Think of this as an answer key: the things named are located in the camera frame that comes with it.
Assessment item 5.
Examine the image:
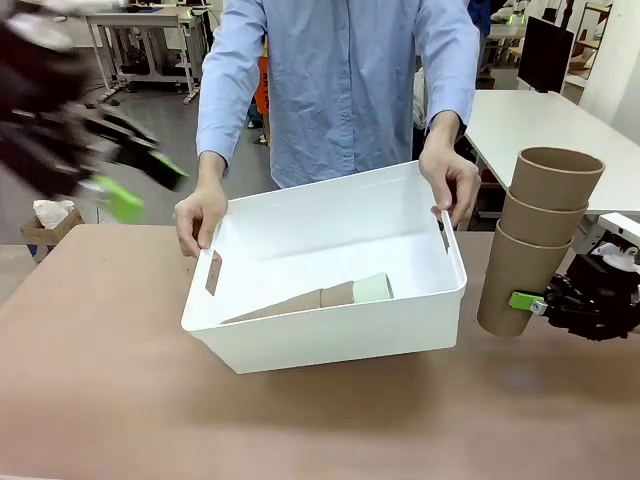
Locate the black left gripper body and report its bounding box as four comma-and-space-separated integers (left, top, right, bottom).
0, 14, 101, 196

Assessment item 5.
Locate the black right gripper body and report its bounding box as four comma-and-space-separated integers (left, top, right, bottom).
547, 253, 640, 341

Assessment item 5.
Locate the brown plastic cup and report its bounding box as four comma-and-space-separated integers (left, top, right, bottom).
318, 280, 357, 309
501, 187, 590, 247
509, 146, 606, 210
219, 288, 324, 325
477, 219, 574, 339

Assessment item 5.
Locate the light green plastic cup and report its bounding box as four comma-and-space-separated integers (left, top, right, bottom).
352, 272, 395, 304

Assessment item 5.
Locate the white plastic storage basket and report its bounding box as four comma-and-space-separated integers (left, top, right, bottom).
179, 159, 469, 375

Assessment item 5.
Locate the person's right forearm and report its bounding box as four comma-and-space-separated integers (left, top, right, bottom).
196, 94, 251, 201

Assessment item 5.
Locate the person's left forearm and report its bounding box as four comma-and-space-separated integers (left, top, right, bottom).
424, 69, 476, 156

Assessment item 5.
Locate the person's right hand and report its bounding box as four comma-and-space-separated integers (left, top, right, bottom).
173, 188, 229, 259

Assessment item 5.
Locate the person's left hand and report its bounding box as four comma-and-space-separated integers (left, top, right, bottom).
418, 148, 482, 226

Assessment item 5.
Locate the cardboard box with paper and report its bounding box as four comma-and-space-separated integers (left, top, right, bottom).
19, 198, 85, 262

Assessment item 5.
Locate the grey metal workbench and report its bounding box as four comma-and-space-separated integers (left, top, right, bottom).
84, 7, 211, 104

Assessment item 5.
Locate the white side table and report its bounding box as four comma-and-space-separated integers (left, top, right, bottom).
464, 88, 640, 217

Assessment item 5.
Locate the person in blue shirt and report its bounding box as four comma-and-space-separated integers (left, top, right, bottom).
196, 0, 481, 191

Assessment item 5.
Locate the black monitor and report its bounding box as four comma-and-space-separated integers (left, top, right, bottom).
517, 15, 575, 94

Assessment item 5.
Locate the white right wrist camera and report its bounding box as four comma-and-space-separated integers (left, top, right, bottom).
594, 212, 640, 274

